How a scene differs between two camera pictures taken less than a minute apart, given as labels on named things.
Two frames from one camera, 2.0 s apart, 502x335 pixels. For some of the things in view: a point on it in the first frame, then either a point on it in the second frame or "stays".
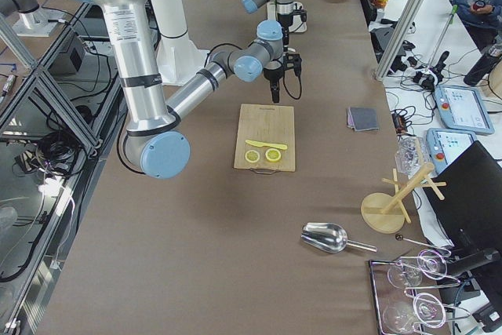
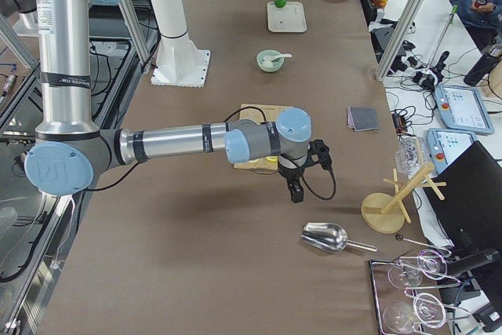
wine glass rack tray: [406, 293] stays
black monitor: [471, 213] stays
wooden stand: [386, 213] stays
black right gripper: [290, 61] to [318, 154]
